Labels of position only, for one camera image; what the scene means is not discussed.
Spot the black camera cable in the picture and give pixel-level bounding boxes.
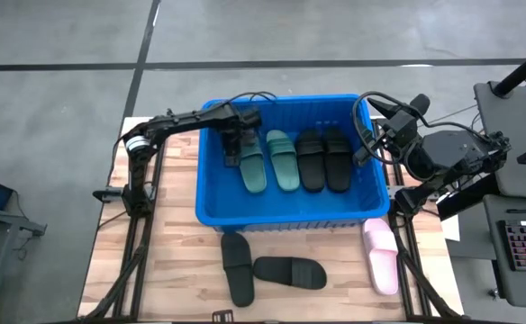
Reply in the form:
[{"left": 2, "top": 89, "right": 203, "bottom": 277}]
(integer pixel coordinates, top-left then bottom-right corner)
[
  {"left": 224, "top": 90, "right": 278, "bottom": 112},
  {"left": 350, "top": 90, "right": 489, "bottom": 167}
]

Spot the black left camera cable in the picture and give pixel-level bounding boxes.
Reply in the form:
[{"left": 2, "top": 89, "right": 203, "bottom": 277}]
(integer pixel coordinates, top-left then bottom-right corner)
[{"left": 224, "top": 90, "right": 278, "bottom": 112}]

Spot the gray desk top with pole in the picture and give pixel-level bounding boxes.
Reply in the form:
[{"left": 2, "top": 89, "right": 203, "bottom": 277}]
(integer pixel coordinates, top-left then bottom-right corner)
[{"left": 473, "top": 79, "right": 526, "bottom": 200}]

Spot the white paper sheet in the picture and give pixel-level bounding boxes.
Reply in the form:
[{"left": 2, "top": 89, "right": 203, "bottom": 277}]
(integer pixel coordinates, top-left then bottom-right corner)
[{"left": 440, "top": 192, "right": 462, "bottom": 243}]

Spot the black metal pole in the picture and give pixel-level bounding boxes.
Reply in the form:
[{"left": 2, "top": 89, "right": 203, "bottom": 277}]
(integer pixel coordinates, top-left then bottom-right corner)
[{"left": 491, "top": 39, "right": 526, "bottom": 98}]

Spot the black flat panel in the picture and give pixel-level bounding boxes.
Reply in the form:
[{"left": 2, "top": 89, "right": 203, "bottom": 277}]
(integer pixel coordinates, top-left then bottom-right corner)
[{"left": 436, "top": 173, "right": 502, "bottom": 222}]

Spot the blue plastic bin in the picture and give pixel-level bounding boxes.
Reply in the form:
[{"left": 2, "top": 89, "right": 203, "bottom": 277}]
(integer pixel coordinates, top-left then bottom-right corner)
[{"left": 194, "top": 92, "right": 392, "bottom": 234}]

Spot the green rubber slide sandal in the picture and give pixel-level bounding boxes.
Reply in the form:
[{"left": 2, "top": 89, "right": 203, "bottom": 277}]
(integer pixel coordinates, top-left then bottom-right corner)
[
  {"left": 266, "top": 129, "right": 301, "bottom": 193},
  {"left": 239, "top": 134, "right": 268, "bottom": 194}
]

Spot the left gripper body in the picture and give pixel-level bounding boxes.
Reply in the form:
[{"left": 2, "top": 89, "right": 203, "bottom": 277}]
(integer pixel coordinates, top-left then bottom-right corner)
[{"left": 220, "top": 105, "right": 264, "bottom": 136}]

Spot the gray keyboard desk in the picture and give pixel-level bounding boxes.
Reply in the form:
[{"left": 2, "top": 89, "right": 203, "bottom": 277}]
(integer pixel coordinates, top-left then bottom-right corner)
[{"left": 482, "top": 193, "right": 526, "bottom": 311}]

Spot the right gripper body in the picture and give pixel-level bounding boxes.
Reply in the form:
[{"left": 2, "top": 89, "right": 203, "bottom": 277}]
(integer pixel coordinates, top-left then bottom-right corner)
[{"left": 379, "top": 110, "right": 420, "bottom": 152}]

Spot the black right camera cable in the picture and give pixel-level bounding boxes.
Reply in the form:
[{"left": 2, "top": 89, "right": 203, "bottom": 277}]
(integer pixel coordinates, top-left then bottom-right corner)
[{"left": 350, "top": 90, "right": 489, "bottom": 167}]

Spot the gray metal table frame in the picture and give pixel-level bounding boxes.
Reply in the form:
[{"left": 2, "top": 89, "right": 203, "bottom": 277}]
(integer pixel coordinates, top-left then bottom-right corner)
[{"left": 0, "top": 204, "right": 48, "bottom": 324}]

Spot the black aluminium extrusion frame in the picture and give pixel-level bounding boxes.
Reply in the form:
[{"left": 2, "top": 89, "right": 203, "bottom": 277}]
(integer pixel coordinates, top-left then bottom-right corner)
[
  {"left": 78, "top": 107, "right": 169, "bottom": 323},
  {"left": 374, "top": 117, "right": 465, "bottom": 323}
]

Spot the black table camera mount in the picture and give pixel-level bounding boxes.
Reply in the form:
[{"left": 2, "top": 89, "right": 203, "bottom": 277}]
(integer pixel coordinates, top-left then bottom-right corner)
[{"left": 212, "top": 309, "right": 235, "bottom": 324}]

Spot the pink rubber slide sandal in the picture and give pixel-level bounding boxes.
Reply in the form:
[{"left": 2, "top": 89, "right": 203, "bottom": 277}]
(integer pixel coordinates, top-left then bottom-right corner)
[{"left": 362, "top": 218, "right": 400, "bottom": 296}]

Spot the black rubber slide sandal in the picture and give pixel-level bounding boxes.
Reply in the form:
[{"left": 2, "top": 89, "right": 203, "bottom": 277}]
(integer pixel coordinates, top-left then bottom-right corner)
[
  {"left": 252, "top": 256, "right": 328, "bottom": 291},
  {"left": 295, "top": 129, "right": 327, "bottom": 194},
  {"left": 323, "top": 128, "right": 353, "bottom": 194},
  {"left": 221, "top": 232, "right": 256, "bottom": 308}
]

